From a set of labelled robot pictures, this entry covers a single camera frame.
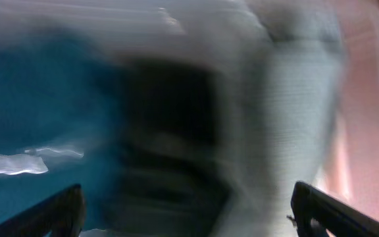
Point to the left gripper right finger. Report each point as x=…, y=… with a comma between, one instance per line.
x=316, y=214

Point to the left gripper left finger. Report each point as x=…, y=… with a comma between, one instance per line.
x=62, y=214

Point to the teal blue taped garment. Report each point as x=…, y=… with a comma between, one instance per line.
x=58, y=118

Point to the black garment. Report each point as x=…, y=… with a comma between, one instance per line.
x=169, y=183

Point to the light blue jeans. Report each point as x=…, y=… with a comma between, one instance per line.
x=277, y=67

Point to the clear plastic storage bin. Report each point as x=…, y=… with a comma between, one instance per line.
x=351, y=173

